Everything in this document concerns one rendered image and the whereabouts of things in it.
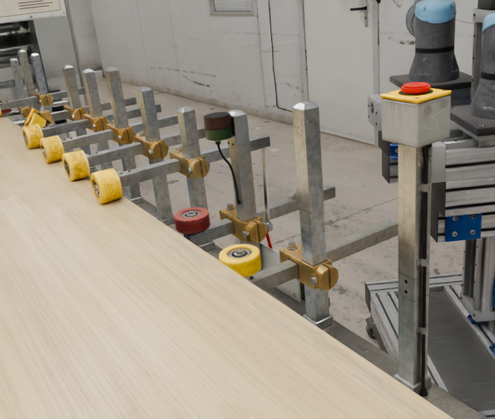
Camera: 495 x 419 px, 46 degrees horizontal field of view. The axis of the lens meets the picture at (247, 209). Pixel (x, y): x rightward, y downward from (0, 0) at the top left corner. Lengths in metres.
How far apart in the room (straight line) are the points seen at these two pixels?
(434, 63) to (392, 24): 2.68
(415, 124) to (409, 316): 0.33
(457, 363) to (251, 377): 1.26
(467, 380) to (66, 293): 1.26
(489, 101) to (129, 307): 0.92
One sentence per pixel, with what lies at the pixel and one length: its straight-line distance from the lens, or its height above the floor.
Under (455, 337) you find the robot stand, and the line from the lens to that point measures 2.11.
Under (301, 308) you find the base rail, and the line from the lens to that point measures 1.32.
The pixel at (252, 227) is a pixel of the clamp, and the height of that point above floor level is 0.86.
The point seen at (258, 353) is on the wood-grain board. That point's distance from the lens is 0.85.
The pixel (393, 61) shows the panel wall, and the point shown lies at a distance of 4.59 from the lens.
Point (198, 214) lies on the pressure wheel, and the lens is 1.33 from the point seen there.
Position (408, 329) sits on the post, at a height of 0.83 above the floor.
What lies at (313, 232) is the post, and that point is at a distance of 1.14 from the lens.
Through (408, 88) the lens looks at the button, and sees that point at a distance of 0.87.
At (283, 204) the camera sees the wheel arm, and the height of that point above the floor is 0.86.
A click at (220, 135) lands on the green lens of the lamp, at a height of 1.09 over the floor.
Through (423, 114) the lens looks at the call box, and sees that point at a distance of 0.85.
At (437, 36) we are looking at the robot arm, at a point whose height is 1.17.
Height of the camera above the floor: 1.40
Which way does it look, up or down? 22 degrees down
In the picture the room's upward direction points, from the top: 6 degrees counter-clockwise
